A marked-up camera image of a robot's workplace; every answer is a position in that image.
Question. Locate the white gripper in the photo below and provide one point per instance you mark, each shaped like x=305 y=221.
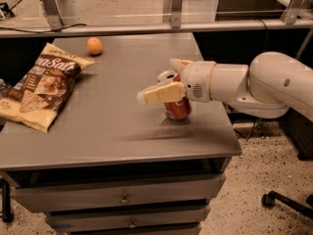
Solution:
x=197 y=78

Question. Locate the red coke can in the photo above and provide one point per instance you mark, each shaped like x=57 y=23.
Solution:
x=175 y=110

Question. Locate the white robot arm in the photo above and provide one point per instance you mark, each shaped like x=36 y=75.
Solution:
x=267 y=88

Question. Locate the orange fruit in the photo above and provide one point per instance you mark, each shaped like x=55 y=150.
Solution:
x=94 y=46

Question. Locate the grey drawer cabinet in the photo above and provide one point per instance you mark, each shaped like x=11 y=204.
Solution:
x=104 y=134

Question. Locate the top grey drawer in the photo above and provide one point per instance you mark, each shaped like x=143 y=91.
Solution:
x=119 y=193

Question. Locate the grey drawer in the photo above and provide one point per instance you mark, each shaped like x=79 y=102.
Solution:
x=119 y=193
x=144 y=217

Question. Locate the sea salt chips bag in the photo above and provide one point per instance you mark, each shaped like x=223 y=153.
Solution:
x=40 y=95

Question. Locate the black office chair base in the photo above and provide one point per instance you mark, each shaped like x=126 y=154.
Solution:
x=268 y=201

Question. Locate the black stand at left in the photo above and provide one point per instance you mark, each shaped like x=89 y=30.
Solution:
x=6 y=212

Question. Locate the middle metal bracket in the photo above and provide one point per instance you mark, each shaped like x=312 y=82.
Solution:
x=176 y=11

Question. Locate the metal bracket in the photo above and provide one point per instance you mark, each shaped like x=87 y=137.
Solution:
x=176 y=11
x=294 y=10
x=52 y=14

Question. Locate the right metal bracket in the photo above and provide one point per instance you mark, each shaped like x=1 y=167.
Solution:
x=294 y=10

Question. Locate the left metal bracket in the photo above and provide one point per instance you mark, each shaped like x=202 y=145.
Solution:
x=52 y=14

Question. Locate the grey metal rail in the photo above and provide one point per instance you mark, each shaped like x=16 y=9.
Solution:
x=107 y=30

